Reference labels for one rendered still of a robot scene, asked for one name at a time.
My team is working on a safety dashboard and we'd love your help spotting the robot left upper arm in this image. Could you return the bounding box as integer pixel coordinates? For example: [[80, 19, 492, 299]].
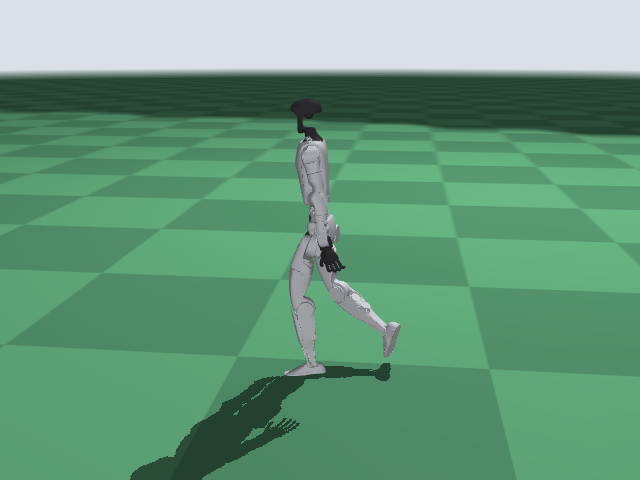
[[301, 145, 326, 207]]

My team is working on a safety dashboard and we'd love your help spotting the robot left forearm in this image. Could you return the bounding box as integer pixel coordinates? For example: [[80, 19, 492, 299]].
[[312, 192, 330, 248]]

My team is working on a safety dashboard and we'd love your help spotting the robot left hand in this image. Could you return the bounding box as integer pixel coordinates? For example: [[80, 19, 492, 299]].
[[317, 235, 345, 273]]

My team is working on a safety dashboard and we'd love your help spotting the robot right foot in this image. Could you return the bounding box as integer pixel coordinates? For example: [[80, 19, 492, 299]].
[[383, 322, 401, 358]]

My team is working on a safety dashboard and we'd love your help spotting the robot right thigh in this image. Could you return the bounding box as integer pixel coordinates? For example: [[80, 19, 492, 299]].
[[315, 224, 350, 302]]

